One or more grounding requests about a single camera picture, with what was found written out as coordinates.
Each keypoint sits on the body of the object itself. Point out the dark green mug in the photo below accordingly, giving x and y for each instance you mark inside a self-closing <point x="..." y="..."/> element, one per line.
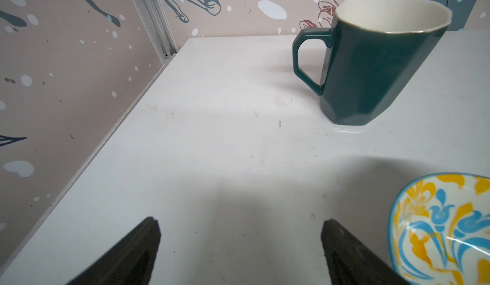
<point x="375" y="46"/>

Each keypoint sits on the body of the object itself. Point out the blue yellow patterned bowl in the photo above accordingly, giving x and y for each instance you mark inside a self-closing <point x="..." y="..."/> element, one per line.
<point x="439" y="230"/>

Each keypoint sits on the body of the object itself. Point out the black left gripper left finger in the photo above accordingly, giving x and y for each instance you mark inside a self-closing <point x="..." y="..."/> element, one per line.
<point x="130" y="261"/>

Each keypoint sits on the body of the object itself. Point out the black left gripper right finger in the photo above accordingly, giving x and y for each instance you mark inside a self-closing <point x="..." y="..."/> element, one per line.
<point x="350" y="262"/>

